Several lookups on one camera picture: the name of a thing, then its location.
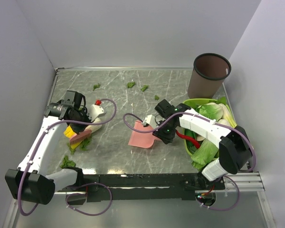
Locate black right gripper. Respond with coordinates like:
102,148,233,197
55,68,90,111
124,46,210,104
152,120,177,144

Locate yellow white napa cabbage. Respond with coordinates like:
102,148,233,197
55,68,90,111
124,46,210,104
64,125,102,140

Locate pink plastic dustpan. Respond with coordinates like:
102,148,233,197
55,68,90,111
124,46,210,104
128,120,156,149

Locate pink hand brush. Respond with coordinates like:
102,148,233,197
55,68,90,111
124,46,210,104
69,130,92,145

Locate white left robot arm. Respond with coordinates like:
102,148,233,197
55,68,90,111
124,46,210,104
5,90,90,205

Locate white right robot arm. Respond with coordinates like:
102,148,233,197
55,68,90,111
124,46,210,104
143,100,256,189

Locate red chili pepper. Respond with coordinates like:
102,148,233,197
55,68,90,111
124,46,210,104
176,131,200,149

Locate beige mushroom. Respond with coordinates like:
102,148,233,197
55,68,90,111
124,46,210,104
196,135,205,142

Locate green lettuce leaf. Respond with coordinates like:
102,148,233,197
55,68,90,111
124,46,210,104
191,139,219,171

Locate white green cabbage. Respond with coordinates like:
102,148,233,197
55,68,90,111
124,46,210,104
197,102,223,121

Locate green plastic vegetable basket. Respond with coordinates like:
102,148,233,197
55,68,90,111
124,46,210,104
183,96,236,156

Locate yellow green leek stalks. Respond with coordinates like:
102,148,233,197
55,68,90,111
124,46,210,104
219,104,237,128

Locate brown plastic trash bin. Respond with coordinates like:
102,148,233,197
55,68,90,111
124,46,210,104
187,53,231,99

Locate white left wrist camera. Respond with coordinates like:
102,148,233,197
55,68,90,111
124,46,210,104
87,104,106,122

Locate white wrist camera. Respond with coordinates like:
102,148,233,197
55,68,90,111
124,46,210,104
87,104,106,122
142,115,159,129

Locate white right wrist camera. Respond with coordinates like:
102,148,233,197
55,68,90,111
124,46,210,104
142,115,159,129

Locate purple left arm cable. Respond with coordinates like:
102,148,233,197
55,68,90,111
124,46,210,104
17,98,117,217

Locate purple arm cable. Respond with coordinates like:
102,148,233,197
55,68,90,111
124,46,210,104
123,111,257,212
17,98,117,217

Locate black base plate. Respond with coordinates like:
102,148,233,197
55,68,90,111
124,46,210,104
59,173,225,202

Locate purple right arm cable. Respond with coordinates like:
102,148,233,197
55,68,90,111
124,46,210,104
123,111,257,212

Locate aluminium frame rail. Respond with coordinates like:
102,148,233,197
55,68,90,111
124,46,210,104
13,172,266,195

